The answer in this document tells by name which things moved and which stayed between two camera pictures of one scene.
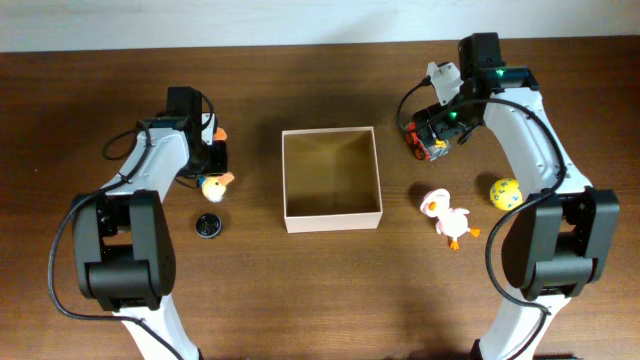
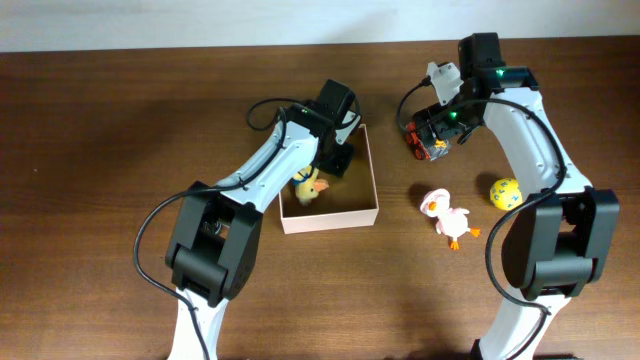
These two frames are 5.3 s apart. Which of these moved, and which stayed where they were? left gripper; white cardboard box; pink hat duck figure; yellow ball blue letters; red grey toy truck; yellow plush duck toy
Moved: yellow plush duck toy; left gripper
Stayed: red grey toy truck; pink hat duck figure; yellow ball blue letters; white cardboard box
